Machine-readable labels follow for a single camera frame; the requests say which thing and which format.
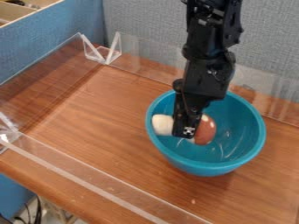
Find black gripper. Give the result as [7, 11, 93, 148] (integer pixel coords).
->
[172, 51, 236, 139]

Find brown white toy mushroom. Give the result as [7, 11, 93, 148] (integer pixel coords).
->
[152, 114, 216, 145]

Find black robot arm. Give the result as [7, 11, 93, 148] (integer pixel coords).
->
[172, 0, 243, 139]

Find blue plastic bowl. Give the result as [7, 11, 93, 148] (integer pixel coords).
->
[144, 90, 267, 177]

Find clear acrylic back barrier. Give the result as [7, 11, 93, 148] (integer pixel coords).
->
[115, 32, 299, 127]

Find clear acrylic barrier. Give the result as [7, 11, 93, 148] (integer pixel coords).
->
[0, 112, 211, 224]
[115, 32, 299, 127]
[0, 33, 102, 130]

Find clear acrylic left barrier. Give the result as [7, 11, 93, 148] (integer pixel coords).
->
[0, 33, 102, 130]

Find clear acrylic front barrier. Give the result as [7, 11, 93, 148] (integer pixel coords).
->
[0, 112, 211, 224]

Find blue partition with wooden shelf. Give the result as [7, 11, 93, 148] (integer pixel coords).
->
[0, 0, 104, 84]

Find clear acrylic corner bracket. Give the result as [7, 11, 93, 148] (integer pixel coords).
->
[80, 31, 123, 65]

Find black cables under table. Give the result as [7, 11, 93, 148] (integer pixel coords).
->
[0, 194, 44, 224]

